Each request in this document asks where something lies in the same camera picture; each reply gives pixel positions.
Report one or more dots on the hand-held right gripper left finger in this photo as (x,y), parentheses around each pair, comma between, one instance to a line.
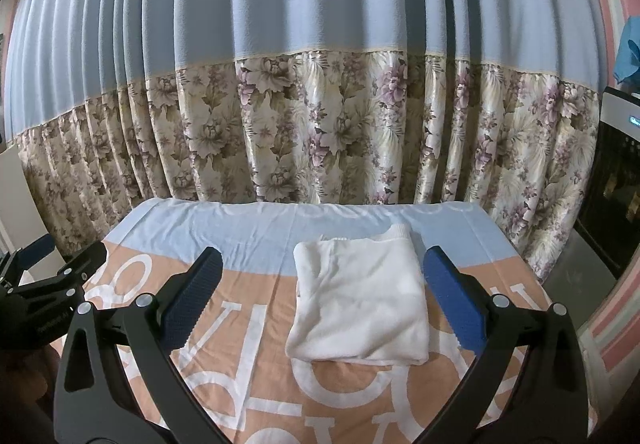
(192,294)

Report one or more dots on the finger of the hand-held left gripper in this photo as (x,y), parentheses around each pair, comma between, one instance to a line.
(35,251)
(82,261)

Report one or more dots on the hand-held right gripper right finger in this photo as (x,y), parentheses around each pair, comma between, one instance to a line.
(452,296)

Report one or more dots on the white knit sweater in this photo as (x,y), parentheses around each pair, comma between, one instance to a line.
(360,299)

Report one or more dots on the person's left forearm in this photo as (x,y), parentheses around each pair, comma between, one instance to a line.
(27,379)

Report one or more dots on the white cabinet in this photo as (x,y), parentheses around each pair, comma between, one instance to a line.
(20,209)

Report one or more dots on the peach and blue printed bedsheet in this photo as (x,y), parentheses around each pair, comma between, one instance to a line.
(260,244)

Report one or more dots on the black appliance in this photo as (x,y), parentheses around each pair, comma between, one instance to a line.
(612,174)

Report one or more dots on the floral and blue curtain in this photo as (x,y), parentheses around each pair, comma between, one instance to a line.
(310,74)

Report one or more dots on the blue cloth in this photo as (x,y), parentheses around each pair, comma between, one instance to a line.
(629,54)

